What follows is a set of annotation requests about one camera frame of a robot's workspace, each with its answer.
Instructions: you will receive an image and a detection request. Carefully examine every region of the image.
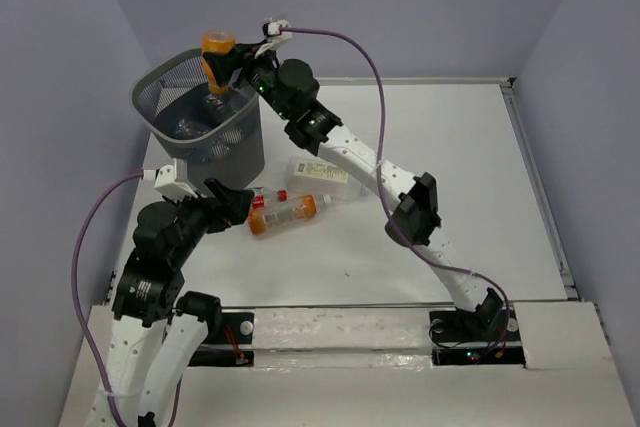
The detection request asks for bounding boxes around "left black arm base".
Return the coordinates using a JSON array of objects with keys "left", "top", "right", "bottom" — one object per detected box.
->
[{"left": 189, "top": 311, "right": 255, "bottom": 368}]

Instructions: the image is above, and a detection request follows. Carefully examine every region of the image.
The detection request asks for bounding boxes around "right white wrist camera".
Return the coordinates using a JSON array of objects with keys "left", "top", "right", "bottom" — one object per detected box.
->
[{"left": 255, "top": 18, "right": 293, "bottom": 58}]

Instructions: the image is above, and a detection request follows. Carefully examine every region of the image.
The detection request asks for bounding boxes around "red-label Nongfu water bottle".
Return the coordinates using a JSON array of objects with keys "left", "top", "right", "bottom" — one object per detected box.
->
[{"left": 190, "top": 139, "right": 234, "bottom": 165}]

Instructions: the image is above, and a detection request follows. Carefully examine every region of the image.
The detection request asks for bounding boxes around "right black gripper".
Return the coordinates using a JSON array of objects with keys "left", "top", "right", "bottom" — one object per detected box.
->
[{"left": 200, "top": 38, "right": 292, "bottom": 121}]

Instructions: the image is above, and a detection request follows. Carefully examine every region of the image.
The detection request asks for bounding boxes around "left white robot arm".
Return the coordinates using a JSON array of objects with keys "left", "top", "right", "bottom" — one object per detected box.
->
[{"left": 86, "top": 179, "right": 254, "bottom": 426}]

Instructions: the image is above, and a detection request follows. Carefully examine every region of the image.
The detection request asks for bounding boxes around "clear unlabelled blue-ring bottle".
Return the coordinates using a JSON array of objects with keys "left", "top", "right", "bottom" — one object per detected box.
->
[{"left": 173, "top": 118, "right": 212, "bottom": 140}]

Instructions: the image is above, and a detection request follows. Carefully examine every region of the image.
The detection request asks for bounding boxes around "small red-label cola bottle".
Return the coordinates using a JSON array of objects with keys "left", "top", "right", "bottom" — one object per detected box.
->
[{"left": 251, "top": 187, "right": 288, "bottom": 209}]

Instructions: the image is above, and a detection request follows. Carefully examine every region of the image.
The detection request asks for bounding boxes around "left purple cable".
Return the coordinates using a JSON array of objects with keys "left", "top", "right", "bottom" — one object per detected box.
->
[{"left": 71, "top": 171, "right": 151, "bottom": 427}]

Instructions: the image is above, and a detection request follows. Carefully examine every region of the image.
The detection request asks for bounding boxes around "green-label clear bottle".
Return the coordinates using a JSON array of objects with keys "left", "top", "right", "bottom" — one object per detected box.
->
[{"left": 202, "top": 90, "right": 245, "bottom": 124}]

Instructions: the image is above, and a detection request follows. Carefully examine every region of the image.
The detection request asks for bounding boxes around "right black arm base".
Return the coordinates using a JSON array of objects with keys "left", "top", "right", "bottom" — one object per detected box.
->
[{"left": 428, "top": 309, "right": 526, "bottom": 367}]

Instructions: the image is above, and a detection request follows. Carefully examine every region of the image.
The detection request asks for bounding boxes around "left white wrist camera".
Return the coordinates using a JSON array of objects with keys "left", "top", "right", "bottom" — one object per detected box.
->
[{"left": 142, "top": 158, "right": 196, "bottom": 201}]

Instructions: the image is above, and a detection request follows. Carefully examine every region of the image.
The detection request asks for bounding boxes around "large clear beige-label bottle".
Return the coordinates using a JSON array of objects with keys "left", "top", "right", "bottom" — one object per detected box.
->
[{"left": 285, "top": 156, "right": 367, "bottom": 201}]

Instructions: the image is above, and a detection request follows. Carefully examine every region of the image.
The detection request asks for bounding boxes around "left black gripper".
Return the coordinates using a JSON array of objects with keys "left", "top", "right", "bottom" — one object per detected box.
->
[{"left": 167, "top": 175, "right": 256, "bottom": 263}]

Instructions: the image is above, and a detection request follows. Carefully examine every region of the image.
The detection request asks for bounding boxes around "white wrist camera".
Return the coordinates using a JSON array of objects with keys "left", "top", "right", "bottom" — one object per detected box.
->
[
  {"left": 255, "top": 18, "right": 293, "bottom": 58},
  {"left": 142, "top": 158, "right": 196, "bottom": 201}
]

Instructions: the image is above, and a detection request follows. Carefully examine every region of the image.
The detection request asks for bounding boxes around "orange juice bottle white cap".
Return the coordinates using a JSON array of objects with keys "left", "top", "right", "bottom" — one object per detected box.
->
[{"left": 247, "top": 195, "right": 333, "bottom": 236}]

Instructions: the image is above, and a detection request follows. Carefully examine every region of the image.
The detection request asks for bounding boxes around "clear jar silver lid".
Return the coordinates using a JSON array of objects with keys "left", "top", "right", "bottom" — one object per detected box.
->
[{"left": 219, "top": 126, "right": 244, "bottom": 146}]

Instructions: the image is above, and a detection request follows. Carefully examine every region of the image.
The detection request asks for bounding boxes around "grey mesh waste bin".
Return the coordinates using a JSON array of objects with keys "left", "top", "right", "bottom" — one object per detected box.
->
[{"left": 131, "top": 49, "right": 265, "bottom": 190}]

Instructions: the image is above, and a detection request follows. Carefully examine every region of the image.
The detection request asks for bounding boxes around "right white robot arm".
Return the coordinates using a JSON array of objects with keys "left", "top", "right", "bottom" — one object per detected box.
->
[{"left": 201, "top": 42, "right": 508, "bottom": 339}]

